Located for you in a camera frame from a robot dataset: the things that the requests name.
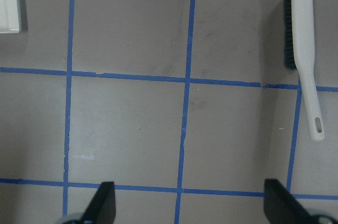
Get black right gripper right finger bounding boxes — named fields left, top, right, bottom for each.
left=264, top=179, right=317, bottom=224

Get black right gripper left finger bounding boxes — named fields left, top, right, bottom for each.
left=79, top=182, right=116, bottom=223

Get white hand brush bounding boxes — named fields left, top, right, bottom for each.
left=283, top=0, right=325, bottom=142

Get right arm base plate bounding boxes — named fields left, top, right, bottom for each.
left=1, top=0, right=27, bottom=34

